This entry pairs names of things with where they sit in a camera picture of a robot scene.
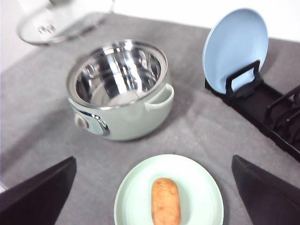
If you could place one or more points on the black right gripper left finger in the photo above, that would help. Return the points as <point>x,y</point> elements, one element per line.
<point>38,199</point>

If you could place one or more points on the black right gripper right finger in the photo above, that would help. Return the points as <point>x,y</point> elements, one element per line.
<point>268,200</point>

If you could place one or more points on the green plate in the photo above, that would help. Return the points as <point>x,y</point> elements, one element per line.
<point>201,202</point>

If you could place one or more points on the brown potato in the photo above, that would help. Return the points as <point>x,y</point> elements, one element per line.
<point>165,202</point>

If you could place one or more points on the glass pot lid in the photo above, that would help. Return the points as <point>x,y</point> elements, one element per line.
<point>60,19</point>

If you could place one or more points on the green electric steamer pot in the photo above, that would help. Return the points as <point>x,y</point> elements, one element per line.
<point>119,89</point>

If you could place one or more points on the blue plate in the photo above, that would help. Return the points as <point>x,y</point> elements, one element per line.
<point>235,39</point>

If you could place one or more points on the grey table cloth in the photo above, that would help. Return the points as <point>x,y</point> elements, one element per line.
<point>39,129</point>

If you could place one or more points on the black dish rack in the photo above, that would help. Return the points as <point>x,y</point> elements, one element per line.
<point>277,110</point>

